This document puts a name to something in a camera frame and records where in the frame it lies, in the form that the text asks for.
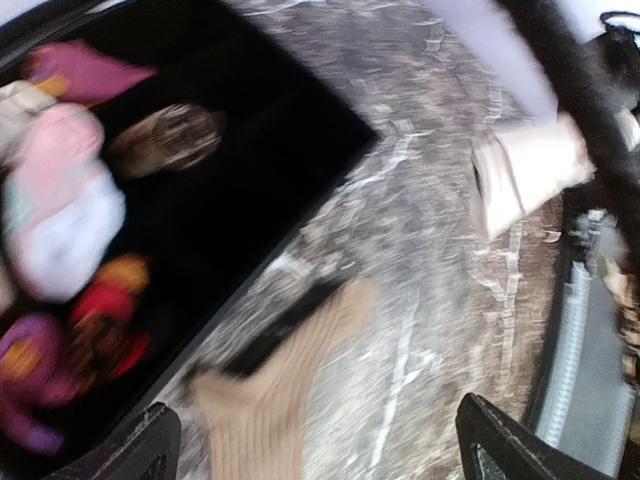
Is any brown patterned small sock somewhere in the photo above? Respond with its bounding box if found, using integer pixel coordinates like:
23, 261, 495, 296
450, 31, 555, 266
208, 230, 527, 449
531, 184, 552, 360
107, 103, 227, 178

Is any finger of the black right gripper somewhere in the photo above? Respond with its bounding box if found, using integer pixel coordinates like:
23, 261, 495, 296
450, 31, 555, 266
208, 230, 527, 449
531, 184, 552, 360
519, 1, 639, 210

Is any pink white rolled sock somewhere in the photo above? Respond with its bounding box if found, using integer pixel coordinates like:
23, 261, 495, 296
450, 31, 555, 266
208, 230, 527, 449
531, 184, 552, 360
2, 103, 126, 303

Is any dark red folded sock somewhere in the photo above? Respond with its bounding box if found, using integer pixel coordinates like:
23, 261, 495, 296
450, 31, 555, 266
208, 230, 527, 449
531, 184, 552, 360
22, 40, 157, 105

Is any beige patterned rolled sock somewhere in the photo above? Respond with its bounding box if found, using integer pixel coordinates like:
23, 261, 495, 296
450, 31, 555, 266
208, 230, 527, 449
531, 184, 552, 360
1, 80, 56, 169

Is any cream brown block sock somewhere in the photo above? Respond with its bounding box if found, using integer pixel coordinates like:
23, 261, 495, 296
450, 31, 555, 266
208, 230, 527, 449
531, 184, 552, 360
469, 115, 594, 241

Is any tan ribbed sock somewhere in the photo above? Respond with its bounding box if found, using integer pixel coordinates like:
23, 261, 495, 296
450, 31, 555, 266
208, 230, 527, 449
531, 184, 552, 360
191, 280, 376, 479

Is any maroon orange rolled sock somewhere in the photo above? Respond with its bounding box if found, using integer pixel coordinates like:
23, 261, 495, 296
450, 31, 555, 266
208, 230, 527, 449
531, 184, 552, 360
1, 254, 152, 455

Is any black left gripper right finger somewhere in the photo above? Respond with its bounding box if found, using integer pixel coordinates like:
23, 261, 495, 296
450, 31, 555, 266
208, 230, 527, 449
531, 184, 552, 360
455, 393, 607, 479

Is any black front table rail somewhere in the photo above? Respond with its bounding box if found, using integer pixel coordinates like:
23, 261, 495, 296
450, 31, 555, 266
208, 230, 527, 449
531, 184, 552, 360
520, 190, 578, 431

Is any black box with glass lid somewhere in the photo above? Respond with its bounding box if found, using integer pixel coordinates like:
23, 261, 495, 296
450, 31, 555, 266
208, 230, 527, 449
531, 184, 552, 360
1, 1, 377, 479

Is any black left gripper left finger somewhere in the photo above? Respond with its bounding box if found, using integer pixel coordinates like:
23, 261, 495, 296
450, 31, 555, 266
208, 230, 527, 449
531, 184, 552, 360
47, 402, 181, 480

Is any white slotted cable duct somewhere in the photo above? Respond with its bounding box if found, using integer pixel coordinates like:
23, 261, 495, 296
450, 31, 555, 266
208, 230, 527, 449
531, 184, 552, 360
536, 262, 591, 448

